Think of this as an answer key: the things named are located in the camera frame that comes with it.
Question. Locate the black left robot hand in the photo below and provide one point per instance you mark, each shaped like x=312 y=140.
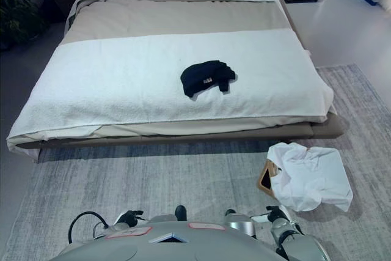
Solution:
x=129 y=217

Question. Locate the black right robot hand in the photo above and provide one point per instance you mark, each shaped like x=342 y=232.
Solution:
x=277 y=212

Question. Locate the black garment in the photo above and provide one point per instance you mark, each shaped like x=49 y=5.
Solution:
x=201 y=77

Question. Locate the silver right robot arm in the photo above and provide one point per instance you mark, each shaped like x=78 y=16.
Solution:
x=293 y=238

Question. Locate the wooden laundry basket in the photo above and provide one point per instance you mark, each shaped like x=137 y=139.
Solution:
x=265 y=178

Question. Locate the silver left robot leg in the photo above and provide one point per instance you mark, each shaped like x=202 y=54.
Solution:
x=162 y=219

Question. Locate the silver robot leg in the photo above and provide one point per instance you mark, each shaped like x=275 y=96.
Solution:
x=162 y=219
x=241 y=224

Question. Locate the silver right robot leg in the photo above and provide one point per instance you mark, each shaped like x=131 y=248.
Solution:
x=241 y=224

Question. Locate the black right robot foot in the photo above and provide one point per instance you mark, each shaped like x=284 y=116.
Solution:
x=230 y=212

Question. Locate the black robot foot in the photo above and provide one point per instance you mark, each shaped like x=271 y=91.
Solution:
x=230 y=212
x=181 y=212

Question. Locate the white garment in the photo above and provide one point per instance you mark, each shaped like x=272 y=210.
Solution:
x=311 y=178

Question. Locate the grey robot torso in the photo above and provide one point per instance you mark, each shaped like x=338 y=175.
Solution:
x=171 y=244

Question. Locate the black left robot foot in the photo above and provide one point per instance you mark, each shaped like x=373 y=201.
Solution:
x=181 y=212

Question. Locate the green potted plant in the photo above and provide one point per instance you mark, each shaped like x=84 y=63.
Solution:
x=18 y=16

